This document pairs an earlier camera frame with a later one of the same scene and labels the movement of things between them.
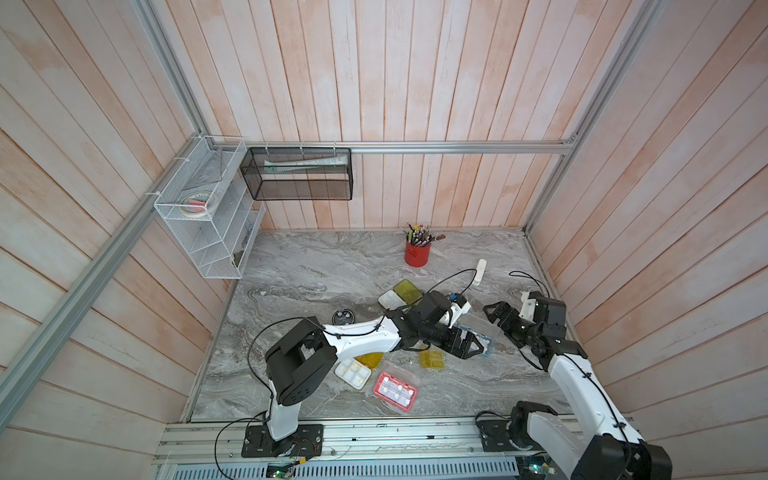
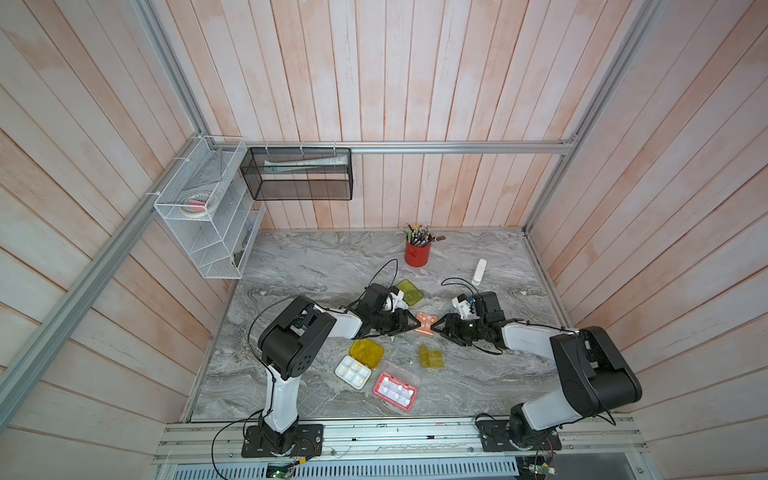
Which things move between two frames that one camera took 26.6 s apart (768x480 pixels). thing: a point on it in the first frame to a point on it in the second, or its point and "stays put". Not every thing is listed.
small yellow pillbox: [432, 359] stays put
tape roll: [194, 198] stays put
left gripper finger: [466, 346] to [406, 316]
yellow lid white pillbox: [357, 371] stays put
